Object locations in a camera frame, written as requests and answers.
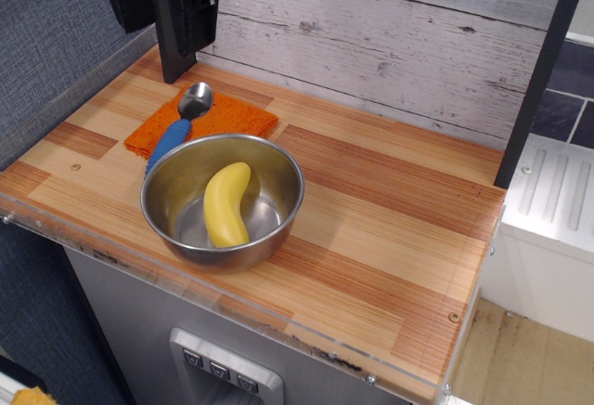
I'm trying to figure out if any blue handled metal spoon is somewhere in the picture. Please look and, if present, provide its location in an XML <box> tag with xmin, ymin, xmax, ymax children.
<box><xmin>145</xmin><ymin>82</ymin><xmax>213</xmax><ymax>175</ymax></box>

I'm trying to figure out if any white toy sink unit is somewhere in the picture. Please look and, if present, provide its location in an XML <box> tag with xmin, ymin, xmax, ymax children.
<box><xmin>479</xmin><ymin>135</ymin><xmax>593</xmax><ymax>341</ymax></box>

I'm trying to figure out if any black left shelf post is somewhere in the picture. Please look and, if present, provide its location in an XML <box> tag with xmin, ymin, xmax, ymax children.
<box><xmin>156</xmin><ymin>22</ymin><xmax>197</xmax><ymax>84</ymax></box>

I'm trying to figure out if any yellow plastic banana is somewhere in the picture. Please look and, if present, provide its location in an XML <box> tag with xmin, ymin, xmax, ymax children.
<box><xmin>203</xmin><ymin>162</ymin><xmax>252</xmax><ymax>248</ymax></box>

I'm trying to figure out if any black shelf post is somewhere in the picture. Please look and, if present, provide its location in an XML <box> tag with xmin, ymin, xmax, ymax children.
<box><xmin>494</xmin><ymin>0</ymin><xmax>579</xmax><ymax>189</ymax></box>
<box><xmin>156</xmin><ymin>22</ymin><xmax>197</xmax><ymax>84</ymax></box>

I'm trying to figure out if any black right shelf post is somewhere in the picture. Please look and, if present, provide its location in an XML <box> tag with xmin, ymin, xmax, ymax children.
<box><xmin>494</xmin><ymin>0</ymin><xmax>579</xmax><ymax>189</ymax></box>

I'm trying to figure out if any grey cabinet with dispenser panel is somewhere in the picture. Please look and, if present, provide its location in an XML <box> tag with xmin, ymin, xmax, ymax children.
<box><xmin>66</xmin><ymin>249</ymin><xmax>403</xmax><ymax>404</ymax></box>

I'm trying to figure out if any yellow object at bottom left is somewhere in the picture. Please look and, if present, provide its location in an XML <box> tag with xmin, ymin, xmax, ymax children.
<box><xmin>10</xmin><ymin>387</ymin><xmax>58</xmax><ymax>405</ymax></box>

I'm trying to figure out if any clear acrylic table edge guard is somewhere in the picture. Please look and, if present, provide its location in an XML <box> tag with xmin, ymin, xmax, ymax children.
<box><xmin>0</xmin><ymin>193</ymin><xmax>454</xmax><ymax>401</ymax></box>

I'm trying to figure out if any orange folded cloth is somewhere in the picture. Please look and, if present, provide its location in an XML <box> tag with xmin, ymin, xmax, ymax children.
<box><xmin>124</xmin><ymin>84</ymin><xmax>279</xmax><ymax>159</ymax></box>

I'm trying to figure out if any stainless steel bowl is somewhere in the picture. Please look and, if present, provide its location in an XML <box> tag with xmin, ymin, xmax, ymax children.
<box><xmin>140</xmin><ymin>134</ymin><xmax>305</xmax><ymax>272</ymax></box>

